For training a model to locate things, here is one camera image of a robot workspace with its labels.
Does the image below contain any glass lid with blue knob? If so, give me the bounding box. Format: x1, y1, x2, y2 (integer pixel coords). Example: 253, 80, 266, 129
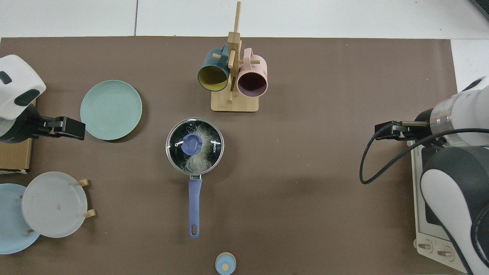
166, 118, 224, 175

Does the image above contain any white vermicelli bundle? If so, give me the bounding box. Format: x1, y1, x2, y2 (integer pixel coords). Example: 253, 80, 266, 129
180, 121, 216, 172

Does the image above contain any green plate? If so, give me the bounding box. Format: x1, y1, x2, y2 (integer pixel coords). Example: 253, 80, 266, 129
80, 79, 143, 141

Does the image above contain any grey plate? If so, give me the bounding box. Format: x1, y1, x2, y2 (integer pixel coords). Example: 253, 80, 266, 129
21, 171, 88, 239

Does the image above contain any wooden plate rack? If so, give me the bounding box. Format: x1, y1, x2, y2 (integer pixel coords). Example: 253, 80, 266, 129
18, 179, 96, 235

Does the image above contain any light blue plate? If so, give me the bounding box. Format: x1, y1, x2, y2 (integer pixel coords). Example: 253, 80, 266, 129
0, 183, 41, 255

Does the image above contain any pale toaster oven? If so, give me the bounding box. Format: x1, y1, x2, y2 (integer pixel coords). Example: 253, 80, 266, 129
410, 141, 472, 274

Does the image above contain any brown table cloth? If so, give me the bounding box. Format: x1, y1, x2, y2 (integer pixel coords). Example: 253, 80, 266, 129
0, 36, 463, 275

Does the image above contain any dark grey device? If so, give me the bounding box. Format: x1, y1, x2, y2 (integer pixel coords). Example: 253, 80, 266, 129
469, 0, 489, 20

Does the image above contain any pink mug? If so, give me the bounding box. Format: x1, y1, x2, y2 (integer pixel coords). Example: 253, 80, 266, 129
236, 48, 268, 98

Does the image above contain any dark teal mug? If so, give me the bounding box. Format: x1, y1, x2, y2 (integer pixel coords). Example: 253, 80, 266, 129
197, 44, 231, 92

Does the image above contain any wooden cup stand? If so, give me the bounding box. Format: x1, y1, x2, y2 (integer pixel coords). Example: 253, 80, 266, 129
211, 1, 261, 113

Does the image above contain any small blue round thing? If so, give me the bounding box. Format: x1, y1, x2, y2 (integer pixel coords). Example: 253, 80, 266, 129
215, 252, 237, 275

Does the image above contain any wire basket with wooden floor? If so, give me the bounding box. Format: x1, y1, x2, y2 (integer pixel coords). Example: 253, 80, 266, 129
0, 99, 37, 175

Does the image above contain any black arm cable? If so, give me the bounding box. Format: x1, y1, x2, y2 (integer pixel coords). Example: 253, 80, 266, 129
359, 126, 489, 185

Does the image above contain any black pot with blue handle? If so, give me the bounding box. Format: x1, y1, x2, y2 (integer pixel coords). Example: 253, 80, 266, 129
165, 118, 224, 239

